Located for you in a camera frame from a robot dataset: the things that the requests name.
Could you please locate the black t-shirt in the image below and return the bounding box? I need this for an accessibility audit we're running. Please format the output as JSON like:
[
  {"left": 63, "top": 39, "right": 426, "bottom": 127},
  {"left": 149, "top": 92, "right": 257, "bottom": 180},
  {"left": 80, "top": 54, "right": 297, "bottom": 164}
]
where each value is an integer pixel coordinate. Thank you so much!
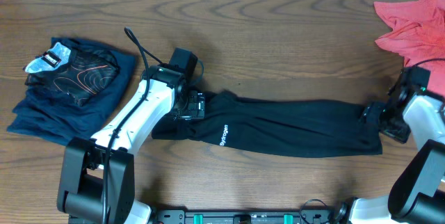
[{"left": 152, "top": 91, "right": 383, "bottom": 158}]

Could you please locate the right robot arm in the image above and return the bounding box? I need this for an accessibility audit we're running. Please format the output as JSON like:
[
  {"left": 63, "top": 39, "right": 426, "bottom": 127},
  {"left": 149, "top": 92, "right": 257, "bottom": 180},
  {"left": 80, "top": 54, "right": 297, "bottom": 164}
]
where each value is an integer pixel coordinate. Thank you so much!
[{"left": 330, "top": 66, "right": 444, "bottom": 223}]

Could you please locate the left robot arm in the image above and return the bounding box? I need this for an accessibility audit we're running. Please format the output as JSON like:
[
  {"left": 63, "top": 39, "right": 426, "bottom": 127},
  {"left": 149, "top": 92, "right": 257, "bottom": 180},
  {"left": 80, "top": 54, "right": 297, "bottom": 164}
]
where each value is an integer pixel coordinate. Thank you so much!
[{"left": 57, "top": 64, "right": 204, "bottom": 224}]

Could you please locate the coral red shirt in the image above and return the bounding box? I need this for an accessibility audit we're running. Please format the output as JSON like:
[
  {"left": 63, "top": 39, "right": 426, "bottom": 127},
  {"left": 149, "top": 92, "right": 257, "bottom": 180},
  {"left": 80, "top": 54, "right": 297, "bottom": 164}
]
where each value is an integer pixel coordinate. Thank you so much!
[{"left": 374, "top": 0, "right": 444, "bottom": 95}]

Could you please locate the folded black patterned shirt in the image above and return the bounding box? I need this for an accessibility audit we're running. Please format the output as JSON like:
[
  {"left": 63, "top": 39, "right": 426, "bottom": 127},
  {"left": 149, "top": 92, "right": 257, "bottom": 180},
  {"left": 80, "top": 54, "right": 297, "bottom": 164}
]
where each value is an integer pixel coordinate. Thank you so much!
[{"left": 24, "top": 42, "right": 120, "bottom": 106}]

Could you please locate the folded navy blue shirt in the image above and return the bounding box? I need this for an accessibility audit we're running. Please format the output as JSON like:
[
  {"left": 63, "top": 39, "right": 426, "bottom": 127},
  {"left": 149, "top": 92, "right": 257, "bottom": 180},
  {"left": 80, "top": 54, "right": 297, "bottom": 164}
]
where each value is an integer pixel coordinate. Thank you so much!
[{"left": 7, "top": 38, "right": 136, "bottom": 145}]

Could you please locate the left black cable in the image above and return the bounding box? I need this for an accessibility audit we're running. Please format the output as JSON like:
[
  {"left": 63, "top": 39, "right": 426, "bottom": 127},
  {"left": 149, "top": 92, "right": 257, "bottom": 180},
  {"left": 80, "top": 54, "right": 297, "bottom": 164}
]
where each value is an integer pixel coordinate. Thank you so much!
[{"left": 101, "top": 26, "right": 166, "bottom": 224}]

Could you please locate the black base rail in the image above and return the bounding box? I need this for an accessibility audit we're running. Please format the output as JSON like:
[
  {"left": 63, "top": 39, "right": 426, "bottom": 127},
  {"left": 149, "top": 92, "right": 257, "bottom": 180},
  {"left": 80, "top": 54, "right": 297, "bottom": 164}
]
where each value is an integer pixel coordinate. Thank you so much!
[{"left": 68, "top": 198, "right": 345, "bottom": 224}]

